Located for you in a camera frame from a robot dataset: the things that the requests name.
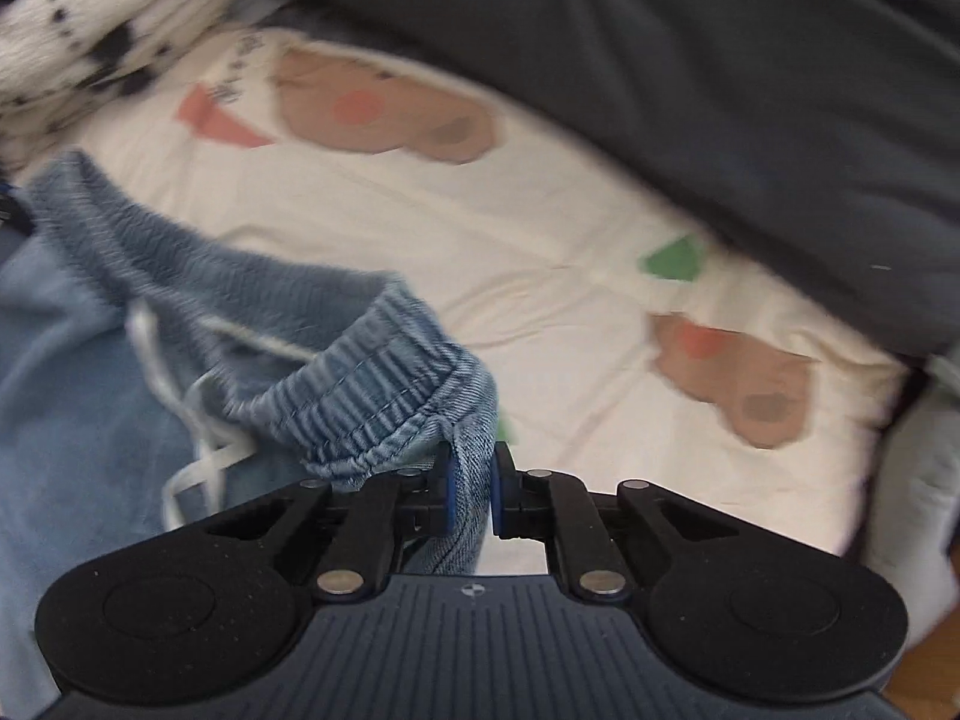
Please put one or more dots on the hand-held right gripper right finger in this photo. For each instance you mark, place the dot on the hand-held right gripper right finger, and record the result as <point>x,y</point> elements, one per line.
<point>499,491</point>

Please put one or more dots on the blue denim pants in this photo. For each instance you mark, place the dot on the blue denim pants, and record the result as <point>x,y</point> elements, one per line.
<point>75,390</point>

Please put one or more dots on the white spotted plush toy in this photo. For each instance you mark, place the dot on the white spotted plush toy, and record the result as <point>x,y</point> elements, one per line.
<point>97,15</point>

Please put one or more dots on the cream bear print bedsheet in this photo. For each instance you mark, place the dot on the cream bear print bedsheet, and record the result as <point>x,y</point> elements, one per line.
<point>525,240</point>

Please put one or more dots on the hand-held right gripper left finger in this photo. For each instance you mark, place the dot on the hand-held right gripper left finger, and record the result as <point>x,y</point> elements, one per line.
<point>448,487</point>

